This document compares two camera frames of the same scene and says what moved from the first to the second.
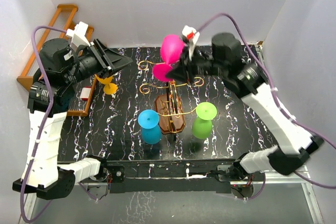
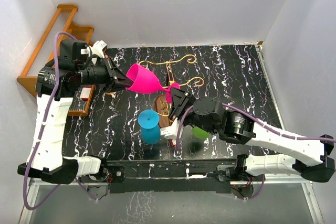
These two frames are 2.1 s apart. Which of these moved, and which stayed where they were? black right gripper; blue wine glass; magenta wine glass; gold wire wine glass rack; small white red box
Moved: magenta wine glass; black right gripper
Stayed: blue wine glass; small white red box; gold wire wine glass rack
